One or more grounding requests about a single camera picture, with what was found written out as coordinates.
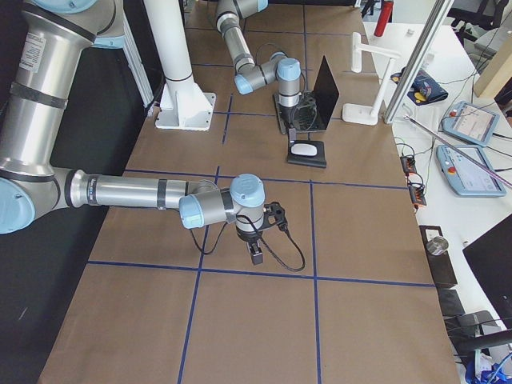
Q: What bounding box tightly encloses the white computer mouse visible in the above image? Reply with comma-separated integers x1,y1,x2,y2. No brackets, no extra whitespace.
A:
290,143,318,157

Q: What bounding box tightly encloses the black box under cup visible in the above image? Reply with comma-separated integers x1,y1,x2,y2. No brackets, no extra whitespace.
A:
419,225,458,289

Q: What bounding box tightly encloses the metal cylinder cup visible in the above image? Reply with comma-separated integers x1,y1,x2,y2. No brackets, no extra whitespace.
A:
426,236,449,256

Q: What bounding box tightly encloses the black usb hub right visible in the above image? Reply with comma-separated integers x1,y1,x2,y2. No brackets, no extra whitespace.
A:
407,182,426,208

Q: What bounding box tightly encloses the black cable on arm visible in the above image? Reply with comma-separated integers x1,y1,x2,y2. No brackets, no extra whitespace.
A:
187,214,307,272
254,42,309,105

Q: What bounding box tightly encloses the metal rod tool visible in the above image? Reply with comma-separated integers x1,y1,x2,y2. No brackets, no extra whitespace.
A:
403,114,511,189

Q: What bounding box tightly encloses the brown paper table cover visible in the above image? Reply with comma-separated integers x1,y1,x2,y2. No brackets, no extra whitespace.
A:
39,1,458,383

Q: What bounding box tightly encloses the black usb hub left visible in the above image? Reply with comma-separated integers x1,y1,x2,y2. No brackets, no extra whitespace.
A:
400,156,417,175

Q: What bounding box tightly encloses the teach pendant far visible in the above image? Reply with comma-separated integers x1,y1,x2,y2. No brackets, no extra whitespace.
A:
441,101,499,147

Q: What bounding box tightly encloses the black usb hub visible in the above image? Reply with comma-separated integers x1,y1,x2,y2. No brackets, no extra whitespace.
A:
400,156,417,175
407,182,426,208

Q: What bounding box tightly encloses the black mouse pad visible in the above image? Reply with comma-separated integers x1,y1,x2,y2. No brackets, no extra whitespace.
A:
286,140,326,168

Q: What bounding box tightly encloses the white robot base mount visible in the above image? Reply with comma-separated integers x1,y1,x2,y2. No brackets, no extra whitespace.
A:
144,0,216,131

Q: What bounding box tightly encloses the grey laptop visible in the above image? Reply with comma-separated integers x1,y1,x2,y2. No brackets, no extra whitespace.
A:
273,56,339,134

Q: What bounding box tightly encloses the teach pendant near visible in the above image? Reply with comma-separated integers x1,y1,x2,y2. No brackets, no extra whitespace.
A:
436,145,506,198

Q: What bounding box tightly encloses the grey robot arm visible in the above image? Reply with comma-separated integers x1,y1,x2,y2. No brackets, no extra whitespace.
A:
1,1,149,271
215,0,302,146

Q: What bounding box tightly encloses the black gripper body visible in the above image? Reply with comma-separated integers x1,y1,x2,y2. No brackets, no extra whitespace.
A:
235,202,287,243
279,92,318,132

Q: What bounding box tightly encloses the teach pendant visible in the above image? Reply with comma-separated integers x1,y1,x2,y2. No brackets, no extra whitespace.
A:
441,101,499,147
436,145,506,198

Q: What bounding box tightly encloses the aluminium frame post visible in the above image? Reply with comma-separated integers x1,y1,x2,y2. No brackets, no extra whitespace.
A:
383,0,454,124

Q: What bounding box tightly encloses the navy space pattern pouch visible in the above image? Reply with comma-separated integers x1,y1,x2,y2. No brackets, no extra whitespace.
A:
407,70,448,106

